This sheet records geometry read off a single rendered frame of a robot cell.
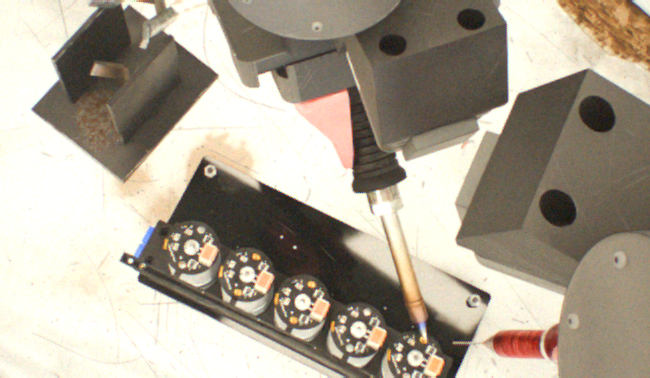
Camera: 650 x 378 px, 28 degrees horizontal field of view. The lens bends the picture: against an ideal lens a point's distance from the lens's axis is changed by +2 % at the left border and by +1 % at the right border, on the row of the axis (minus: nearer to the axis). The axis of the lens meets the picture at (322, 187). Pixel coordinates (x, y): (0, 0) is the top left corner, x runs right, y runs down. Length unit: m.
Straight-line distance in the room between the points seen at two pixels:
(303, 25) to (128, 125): 0.28
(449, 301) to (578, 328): 0.36
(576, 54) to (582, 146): 0.39
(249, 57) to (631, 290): 0.23
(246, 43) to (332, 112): 0.05
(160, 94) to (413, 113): 0.27
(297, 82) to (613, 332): 0.23
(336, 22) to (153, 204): 0.29
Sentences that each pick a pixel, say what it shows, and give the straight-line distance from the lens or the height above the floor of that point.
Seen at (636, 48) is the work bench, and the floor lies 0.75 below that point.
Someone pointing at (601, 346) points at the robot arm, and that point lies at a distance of 0.28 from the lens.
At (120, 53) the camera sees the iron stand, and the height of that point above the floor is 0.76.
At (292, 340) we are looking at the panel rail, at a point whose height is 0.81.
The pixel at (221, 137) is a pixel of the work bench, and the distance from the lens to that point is 0.66.
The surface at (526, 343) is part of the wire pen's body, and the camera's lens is 0.50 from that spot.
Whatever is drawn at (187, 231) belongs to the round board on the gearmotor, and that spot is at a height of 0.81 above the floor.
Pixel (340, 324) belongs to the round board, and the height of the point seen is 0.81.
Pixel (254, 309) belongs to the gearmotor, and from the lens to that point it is 0.61.
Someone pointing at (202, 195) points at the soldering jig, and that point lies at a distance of 0.65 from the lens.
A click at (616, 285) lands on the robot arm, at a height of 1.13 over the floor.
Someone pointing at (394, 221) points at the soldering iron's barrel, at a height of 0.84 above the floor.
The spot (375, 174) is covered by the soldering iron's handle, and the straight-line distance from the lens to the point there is 0.55.
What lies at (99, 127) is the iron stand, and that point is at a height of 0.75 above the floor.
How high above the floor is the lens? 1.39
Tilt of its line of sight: 75 degrees down
